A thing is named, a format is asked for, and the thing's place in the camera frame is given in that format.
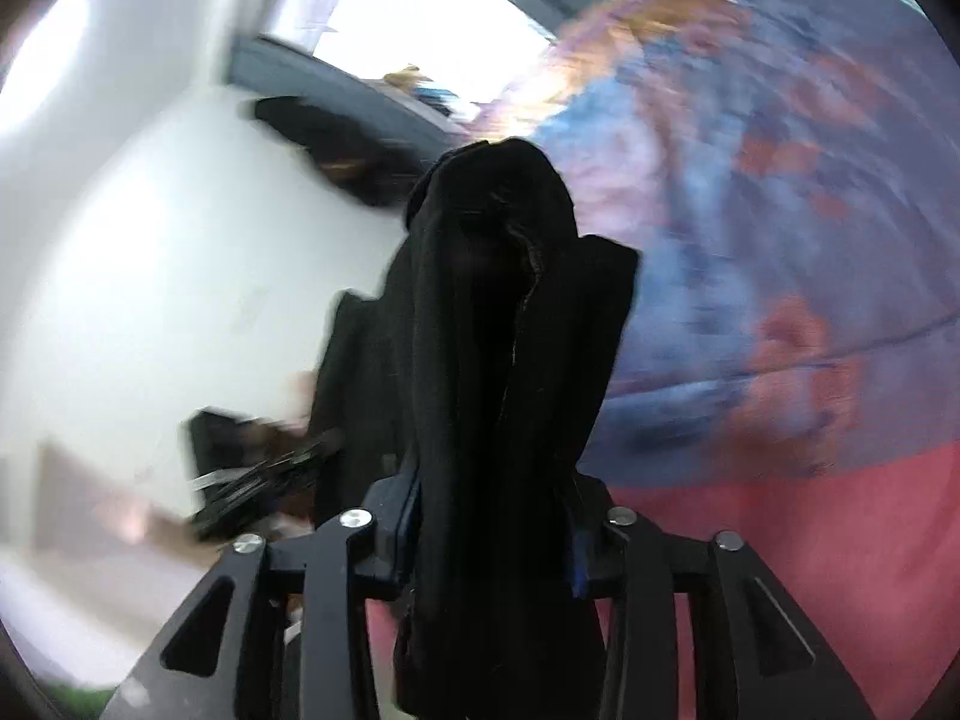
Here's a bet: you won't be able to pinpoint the dark hanging cloth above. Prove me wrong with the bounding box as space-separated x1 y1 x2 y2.
251 95 425 209

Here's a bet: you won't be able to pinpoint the black pants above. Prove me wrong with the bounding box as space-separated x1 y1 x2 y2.
311 136 640 717

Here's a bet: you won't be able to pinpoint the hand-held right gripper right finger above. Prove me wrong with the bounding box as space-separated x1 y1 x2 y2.
562 476 878 720

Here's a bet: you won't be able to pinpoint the narrow grey curtain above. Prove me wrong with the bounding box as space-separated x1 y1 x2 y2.
229 36 481 145

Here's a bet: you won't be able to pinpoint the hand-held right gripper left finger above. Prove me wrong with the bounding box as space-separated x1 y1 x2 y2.
97 469 425 720

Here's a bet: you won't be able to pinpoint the small yellow object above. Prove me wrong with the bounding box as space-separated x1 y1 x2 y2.
381 64 460 112

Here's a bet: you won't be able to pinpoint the colourful printed blanket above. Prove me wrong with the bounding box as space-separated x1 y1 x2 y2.
367 0 960 720

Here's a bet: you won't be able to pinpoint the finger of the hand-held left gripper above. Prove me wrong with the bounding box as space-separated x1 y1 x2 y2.
259 426 347 500

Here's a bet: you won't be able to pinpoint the bright window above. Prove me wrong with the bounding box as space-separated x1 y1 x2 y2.
262 0 560 125

